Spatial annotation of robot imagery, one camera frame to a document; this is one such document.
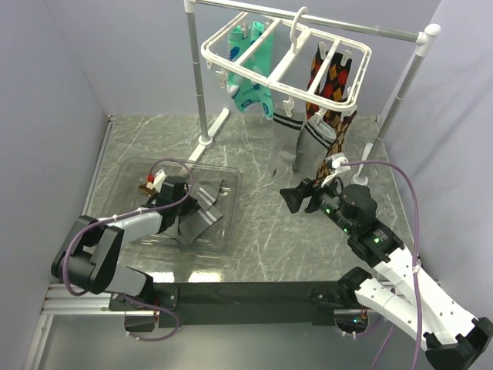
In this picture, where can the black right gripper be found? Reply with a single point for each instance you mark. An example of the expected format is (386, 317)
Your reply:
(306, 187)

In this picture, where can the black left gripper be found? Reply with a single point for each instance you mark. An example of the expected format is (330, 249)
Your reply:
(190, 204)

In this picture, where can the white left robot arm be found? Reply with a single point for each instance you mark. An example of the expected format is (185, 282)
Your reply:
(88, 260)

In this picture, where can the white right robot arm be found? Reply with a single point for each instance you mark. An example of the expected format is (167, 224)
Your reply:
(450, 336)

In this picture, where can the grey striped sock in bin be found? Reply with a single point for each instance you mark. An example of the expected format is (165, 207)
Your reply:
(203, 214)

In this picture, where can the clear plastic bin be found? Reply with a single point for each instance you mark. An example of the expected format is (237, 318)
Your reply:
(124, 197)

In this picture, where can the brown argyle hanging sock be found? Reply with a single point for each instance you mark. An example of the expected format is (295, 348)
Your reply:
(340, 122)

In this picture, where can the grey striped hanging sock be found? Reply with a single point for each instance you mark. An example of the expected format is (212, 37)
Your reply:
(286, 130)

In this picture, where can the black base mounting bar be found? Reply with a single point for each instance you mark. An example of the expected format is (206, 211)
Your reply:
(220, 303)

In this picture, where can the silver white drying rack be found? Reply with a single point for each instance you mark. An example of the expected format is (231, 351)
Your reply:
(302, 26)

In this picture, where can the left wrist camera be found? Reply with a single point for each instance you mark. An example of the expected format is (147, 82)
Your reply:
(155, 181)

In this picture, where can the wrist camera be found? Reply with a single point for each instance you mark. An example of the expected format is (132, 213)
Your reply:
(336, 163)
(155, 181)

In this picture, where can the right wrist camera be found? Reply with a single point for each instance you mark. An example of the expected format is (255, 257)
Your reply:
(336, 163)

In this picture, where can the aluminium frame rail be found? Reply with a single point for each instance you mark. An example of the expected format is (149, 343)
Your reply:
(58, 301)

